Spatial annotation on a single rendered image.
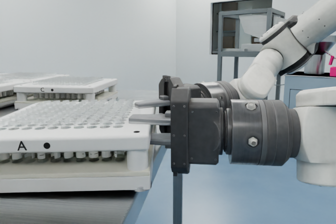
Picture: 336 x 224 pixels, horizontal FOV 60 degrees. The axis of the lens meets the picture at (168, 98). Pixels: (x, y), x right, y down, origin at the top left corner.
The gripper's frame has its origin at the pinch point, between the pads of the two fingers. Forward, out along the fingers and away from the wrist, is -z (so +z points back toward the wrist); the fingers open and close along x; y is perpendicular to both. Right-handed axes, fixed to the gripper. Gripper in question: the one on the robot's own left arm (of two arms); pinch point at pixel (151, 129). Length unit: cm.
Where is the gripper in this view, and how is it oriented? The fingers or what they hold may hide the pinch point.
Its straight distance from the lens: 41.7
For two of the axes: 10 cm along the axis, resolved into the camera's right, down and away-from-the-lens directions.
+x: 0.1, 9.9, 1.7
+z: 9.9, 0.1, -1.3
